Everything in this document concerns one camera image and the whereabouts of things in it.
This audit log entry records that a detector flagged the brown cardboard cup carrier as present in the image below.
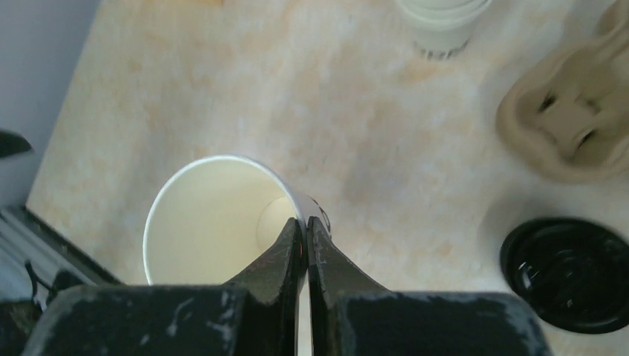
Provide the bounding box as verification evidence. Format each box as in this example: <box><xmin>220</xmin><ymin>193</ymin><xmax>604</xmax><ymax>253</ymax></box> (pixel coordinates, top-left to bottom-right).
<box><xmin>496</xmin><ymin>1</ymin><xmax>628</xmax><ymax>183</ymax></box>

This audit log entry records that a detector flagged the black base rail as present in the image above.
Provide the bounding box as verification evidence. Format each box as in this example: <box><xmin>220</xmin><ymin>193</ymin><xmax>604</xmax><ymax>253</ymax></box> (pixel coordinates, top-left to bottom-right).
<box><xmin>1</xmin><ymin>205</ymin><xmax>121</xmax><ymax>355</ymax></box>

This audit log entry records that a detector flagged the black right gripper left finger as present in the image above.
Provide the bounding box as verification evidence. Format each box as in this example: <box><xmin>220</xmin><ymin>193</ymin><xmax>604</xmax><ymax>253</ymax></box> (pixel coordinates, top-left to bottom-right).
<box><xmin>24</xmin><ymin>218</ymin><xmax>304</xmax><ymax>355</ymax></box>

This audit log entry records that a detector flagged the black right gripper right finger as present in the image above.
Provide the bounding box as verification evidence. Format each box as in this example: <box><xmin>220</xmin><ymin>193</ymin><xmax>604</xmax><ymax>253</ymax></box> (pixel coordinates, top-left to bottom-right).
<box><xmin>307</xmin><ymin>217</ymin><xmax>551</xmax><ymax>355</ymax></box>

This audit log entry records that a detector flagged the stack of white paper cups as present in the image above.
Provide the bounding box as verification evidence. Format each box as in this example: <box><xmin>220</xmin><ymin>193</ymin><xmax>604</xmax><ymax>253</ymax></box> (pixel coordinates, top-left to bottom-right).
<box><xmin>396</xmin><ymin>0</ymin><xmax>492</xmax><ymax>61</ymax></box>

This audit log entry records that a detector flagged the white paper cup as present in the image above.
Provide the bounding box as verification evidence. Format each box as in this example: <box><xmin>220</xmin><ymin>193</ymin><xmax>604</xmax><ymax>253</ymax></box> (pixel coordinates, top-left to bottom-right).
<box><xmin>142</xmin><ymin>155</ymin><xmax>331</xmax><ymax>285</ymax></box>

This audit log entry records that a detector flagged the stack of black lids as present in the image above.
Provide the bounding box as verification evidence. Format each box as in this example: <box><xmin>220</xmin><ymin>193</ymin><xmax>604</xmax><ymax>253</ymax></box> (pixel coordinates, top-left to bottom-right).
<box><xmin>499</xmin><ymin>217</ymin><xmax>628</xmax><ymax>334</ymax></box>

